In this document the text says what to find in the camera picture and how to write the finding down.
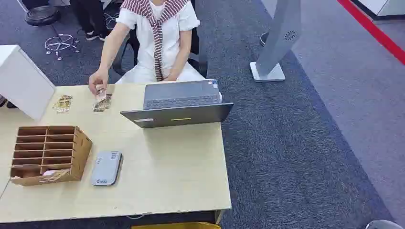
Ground white cable bundle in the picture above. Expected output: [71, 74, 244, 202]
[103, 12, 120, 31]

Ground black office chair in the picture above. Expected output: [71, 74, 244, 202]
[112, 0, 209, 79]

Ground red floor strip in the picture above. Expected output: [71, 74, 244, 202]
[337, 0, 405, 66]

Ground cards in wooden box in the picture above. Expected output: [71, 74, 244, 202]
[39, 169, 71, 184]

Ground grey standing kiosk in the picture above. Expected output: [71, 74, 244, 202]
[249, 0, 302, 83]

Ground person's right hand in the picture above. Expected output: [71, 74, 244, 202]
[88, 70, 110, 96]

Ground yellow bin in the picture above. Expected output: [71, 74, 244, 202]
[131, 222, 222, 229]

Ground chrome star chair base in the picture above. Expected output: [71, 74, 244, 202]
[44, 33, 81, 61]

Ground grey rounded robot part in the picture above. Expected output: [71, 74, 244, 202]
[365, 219, 405, 229]

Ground dark grey laptop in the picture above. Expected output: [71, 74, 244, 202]
[119, 79, 235, 129]

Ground standing person's legs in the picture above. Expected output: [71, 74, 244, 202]
[69, 0, 110, 42]

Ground white partition base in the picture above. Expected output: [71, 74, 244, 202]
[351, 0, 405, 21]

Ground wooden card sorting box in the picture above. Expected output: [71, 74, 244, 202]
[10, 125, 93, 187]

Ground white cabinet box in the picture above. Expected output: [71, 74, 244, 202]
[0, 44, 56, 122]

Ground person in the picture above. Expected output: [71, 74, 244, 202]
[88, 0, 206, 95]

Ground black round stool base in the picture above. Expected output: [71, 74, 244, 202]
[24, 4, 61, 27]

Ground stack of printed cards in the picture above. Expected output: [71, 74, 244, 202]
[52, 95, 74, 114]
[92, 94, 113, 113]

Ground dark object under cabinet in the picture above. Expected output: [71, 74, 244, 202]
[0, 94, 19, 109]

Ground grey flat card reader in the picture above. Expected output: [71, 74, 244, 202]
[91, 151, 124, 187]

